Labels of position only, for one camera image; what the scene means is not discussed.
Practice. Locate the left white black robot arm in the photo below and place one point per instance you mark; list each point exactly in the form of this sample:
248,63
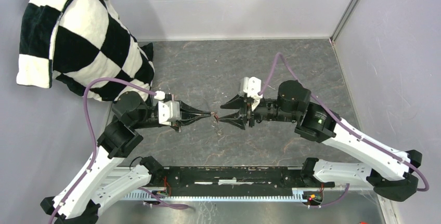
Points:
110,146

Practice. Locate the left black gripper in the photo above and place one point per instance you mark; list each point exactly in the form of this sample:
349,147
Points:
186,108

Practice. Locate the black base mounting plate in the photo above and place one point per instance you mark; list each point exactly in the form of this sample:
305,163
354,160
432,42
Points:
238,181

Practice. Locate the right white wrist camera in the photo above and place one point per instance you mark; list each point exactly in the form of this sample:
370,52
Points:
250,87

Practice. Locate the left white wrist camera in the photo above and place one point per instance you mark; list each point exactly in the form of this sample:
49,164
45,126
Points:
168,108

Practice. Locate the white slotted cable duct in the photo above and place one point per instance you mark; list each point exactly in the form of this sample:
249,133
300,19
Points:
294,196

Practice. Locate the corner aluminium profile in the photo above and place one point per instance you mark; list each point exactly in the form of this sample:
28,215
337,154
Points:
343,20

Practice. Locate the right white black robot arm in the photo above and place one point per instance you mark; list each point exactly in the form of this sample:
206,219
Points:
388,171

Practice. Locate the black and white checkered cloth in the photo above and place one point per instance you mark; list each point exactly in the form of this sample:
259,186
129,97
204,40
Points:
85,45

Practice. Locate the key with red tag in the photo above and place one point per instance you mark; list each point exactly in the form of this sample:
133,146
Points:
215,116

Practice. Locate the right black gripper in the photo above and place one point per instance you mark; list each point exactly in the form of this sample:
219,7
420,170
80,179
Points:
237,102

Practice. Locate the aluminium frame rail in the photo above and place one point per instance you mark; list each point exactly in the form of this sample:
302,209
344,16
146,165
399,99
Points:
166,186

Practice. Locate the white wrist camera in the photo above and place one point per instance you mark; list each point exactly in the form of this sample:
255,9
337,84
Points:
250,87
168,108

